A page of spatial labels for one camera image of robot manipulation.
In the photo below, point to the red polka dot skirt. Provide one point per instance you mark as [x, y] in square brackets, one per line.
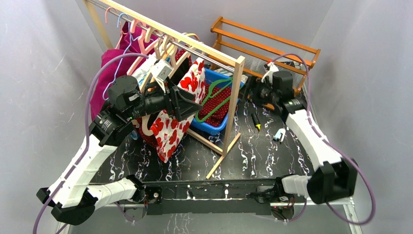
[216, 107]

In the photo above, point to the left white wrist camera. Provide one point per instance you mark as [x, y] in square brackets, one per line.
[160, 72]

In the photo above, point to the orange wooden shoe rack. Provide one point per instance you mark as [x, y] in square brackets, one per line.
[259, 48]

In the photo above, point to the white plastic clip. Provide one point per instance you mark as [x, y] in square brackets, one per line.
[280, 135]

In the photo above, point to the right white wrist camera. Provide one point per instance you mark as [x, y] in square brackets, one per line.
[270, 69]

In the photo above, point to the black yellow marker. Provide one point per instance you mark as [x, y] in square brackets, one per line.
[256, 121]

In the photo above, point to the white red poppy garment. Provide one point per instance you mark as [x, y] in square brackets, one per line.
[167, 131]

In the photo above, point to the wooden clothes rack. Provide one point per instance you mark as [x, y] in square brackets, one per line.
[234, 65]

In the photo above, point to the magenta garment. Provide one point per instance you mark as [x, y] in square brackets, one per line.
[116, 69]

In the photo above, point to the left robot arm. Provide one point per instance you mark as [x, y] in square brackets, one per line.
[72, 198]

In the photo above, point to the green velvet hanger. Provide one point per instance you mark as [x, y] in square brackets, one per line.
[222, 83]

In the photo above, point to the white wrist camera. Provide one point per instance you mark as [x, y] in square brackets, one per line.
[160, 72]
[270, 69]

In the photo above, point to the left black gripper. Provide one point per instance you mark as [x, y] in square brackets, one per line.
[176, 103]

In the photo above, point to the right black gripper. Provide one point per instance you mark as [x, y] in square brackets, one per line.
[255, 84]

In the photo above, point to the black garment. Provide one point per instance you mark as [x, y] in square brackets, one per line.
[181, 71]

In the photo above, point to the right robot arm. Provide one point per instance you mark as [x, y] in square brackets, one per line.
[334, 176]

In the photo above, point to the black base frame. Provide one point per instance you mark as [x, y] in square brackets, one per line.
[254, 196]

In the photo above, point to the blue plastic bin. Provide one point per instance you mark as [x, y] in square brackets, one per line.
[213, 75]

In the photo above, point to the cream wooden hanger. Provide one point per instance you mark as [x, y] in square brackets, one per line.
[162, 52]

